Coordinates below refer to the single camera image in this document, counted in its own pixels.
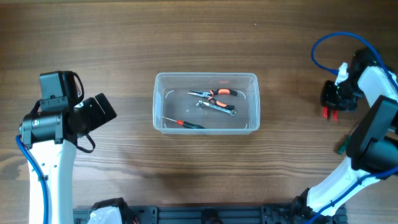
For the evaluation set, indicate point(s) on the silver wrench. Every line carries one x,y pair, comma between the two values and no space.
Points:
202,103

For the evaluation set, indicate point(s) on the green screwdriver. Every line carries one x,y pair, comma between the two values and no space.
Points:
343,146

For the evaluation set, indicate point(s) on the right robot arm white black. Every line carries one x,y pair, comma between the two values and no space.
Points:
371,155

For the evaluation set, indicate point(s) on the clear plastic container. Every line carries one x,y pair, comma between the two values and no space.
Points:
171,100

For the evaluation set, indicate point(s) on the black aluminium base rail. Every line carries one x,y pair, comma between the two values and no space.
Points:
264,214

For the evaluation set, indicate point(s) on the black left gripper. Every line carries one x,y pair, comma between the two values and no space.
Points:
98,114

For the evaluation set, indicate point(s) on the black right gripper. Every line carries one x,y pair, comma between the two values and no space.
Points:
327,100

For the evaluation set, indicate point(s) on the black red screwdriver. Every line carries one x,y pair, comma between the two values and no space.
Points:
185,124

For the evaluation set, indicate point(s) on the red handled cutters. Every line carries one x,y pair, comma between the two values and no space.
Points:
328,113

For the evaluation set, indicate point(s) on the orange black needle-nose pliers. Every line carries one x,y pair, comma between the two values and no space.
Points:
210,96

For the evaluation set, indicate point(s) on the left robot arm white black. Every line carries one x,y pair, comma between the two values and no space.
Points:
50,140

